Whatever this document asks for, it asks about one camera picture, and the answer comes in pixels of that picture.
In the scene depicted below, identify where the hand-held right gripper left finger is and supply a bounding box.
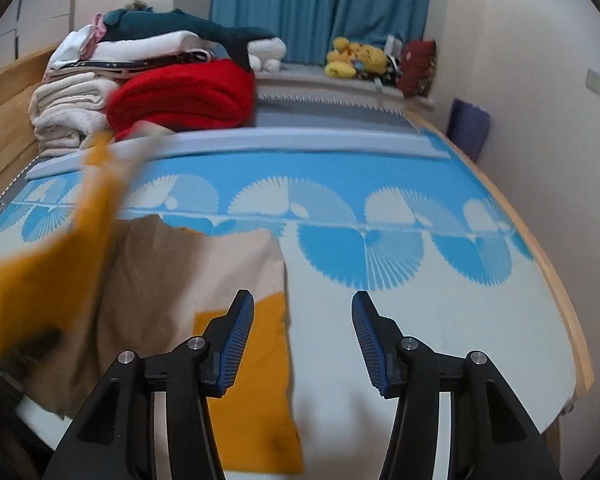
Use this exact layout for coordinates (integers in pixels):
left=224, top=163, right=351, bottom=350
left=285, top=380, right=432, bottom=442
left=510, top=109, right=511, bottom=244
left=42, top=290, right=256, bottom=480

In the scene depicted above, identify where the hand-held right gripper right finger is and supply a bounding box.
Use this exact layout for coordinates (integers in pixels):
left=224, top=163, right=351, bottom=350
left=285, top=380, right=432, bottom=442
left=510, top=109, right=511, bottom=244
left=351, top=290, right=563, bottom=480

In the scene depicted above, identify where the beige and orange garment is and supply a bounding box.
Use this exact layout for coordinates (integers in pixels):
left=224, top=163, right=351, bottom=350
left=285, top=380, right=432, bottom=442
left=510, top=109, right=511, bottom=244
left=0, top=132, right=306, bottom=476

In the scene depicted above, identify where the blue and white patterned bedsheet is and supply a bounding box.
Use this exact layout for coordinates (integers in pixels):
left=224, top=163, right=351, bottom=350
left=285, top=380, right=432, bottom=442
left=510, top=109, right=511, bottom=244
left=0, top=130, right=578, bottom=480

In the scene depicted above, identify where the grey mat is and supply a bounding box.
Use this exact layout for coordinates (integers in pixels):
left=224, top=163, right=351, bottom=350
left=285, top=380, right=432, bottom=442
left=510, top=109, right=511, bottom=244
left=252, top=92, right=431, bottom=136

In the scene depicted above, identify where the purple bin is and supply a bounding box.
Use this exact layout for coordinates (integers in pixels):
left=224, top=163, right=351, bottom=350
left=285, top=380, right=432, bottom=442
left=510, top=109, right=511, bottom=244
left=446, top=97, right=492, bottom=163

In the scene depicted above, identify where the stack of cream folded blankets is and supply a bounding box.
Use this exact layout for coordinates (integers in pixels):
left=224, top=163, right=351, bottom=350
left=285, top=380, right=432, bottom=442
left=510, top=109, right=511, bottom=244
left=29, top=72, right=118, bottom=157

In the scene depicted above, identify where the red knitted blanket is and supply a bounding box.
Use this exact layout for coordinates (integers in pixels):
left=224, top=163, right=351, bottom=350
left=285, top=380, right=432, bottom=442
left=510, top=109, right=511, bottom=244
left=106, top=59, right=258, bottom=142

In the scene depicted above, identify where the grey window seat cushion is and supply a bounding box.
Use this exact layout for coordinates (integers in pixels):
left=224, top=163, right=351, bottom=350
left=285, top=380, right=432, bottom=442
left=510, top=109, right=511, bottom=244
left=255, top=62, right=436, bottom=111

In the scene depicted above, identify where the dark red cushion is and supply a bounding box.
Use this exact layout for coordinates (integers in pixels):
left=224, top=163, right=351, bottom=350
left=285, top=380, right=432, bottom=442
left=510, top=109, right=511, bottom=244
left=400, top=39, right=438, bottom=98

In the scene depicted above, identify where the yellow plush toy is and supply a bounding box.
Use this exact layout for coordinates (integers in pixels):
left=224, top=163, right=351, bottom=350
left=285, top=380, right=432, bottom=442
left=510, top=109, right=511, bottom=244
left=326, top=36, right=361, bottom=80

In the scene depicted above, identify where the white crumpled cloth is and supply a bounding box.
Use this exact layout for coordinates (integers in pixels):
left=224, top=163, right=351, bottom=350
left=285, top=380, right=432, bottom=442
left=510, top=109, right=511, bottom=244
left=49, top=25, right=101, bottom=72

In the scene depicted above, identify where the white folded blanket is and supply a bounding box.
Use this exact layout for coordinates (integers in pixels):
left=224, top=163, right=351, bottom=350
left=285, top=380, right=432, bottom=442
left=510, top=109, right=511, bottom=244
left=94, top=31, right=216, bottom=62

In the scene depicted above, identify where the dark teal folded garment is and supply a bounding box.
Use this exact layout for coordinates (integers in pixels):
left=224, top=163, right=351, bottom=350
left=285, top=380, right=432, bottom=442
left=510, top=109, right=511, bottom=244
left=102, top=7, right=278, bottom=71

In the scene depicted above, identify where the white wardrobe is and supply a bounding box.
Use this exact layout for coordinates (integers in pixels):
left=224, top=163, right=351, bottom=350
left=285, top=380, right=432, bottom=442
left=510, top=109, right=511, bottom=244
left=0, top=0, right=81, bottom=81

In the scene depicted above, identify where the blue curtain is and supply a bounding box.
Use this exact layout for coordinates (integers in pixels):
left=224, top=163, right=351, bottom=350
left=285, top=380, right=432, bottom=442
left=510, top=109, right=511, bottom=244
left=210, top=0, right=436, bottom=66

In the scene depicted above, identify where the wooden bed frame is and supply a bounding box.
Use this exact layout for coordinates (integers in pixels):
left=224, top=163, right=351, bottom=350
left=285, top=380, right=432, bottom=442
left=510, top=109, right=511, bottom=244
left=0, top=42, right=596, bottom=421

